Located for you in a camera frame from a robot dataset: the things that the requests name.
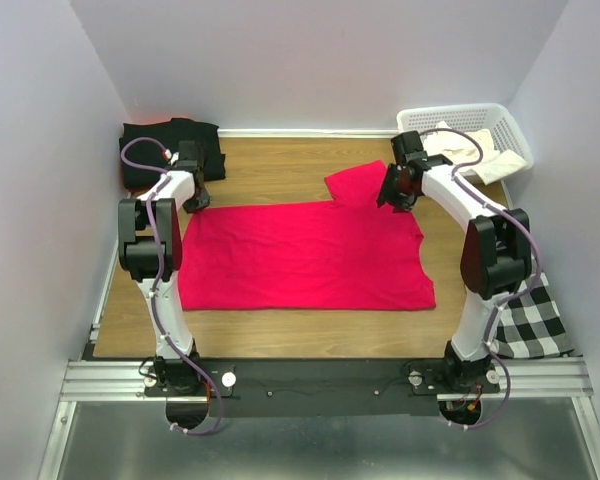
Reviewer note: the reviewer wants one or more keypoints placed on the folded black t-shirt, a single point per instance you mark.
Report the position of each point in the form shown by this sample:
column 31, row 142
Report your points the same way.
column 169, row 134

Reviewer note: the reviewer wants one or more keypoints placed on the white baseboard strip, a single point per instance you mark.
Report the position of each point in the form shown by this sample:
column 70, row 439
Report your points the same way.
column 306, row 133

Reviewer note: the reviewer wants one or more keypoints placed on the pink red t-shirt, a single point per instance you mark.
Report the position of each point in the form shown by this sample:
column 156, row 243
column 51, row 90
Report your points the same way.
column 343, row 254

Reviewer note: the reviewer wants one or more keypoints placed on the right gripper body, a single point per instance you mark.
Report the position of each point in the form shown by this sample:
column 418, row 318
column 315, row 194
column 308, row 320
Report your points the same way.
column 393, row 191

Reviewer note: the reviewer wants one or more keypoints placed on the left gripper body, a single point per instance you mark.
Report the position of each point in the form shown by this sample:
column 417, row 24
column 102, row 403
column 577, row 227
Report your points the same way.
column 200, row 200

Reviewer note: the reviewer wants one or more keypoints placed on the white crumpled t-shirt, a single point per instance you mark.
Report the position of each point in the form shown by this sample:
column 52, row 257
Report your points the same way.
column 479, row 158

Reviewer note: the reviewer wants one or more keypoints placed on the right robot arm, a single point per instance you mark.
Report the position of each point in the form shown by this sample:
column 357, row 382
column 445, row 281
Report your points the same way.
column 496, row 259

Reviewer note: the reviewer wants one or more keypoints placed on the black white checkered cloth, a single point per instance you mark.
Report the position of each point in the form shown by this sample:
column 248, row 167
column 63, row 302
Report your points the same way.
column 530, row 327

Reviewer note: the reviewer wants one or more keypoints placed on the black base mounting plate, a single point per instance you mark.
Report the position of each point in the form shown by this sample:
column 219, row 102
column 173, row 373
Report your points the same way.
column 268, row 388

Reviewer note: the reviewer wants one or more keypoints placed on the white plastic laundry basket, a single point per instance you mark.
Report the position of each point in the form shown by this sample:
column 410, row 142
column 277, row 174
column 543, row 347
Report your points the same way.
column 469, row 118

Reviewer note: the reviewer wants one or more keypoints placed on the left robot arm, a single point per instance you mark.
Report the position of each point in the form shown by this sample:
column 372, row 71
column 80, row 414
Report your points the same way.
column 150, row 249

